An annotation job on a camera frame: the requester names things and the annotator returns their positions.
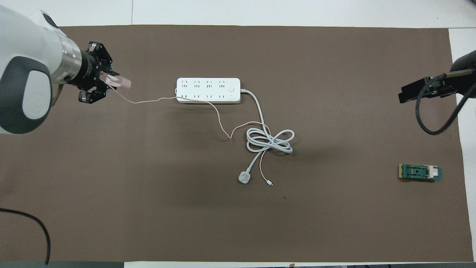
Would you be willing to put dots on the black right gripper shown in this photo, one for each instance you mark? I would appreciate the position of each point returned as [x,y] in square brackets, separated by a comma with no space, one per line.
[466,63]

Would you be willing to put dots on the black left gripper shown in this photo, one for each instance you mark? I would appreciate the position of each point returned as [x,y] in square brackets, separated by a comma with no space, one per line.
[89,70]

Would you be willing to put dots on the pink charger adapter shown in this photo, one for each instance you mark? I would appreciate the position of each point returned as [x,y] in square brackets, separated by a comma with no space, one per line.
[121,82]

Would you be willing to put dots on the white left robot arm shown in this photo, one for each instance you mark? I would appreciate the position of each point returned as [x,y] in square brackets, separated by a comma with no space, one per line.
[26,44]

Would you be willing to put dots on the white power strip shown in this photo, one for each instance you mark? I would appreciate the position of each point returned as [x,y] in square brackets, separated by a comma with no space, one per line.
[208,91]

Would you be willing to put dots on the brown table mat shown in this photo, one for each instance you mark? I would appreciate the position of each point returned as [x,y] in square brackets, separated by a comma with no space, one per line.
[148,208]

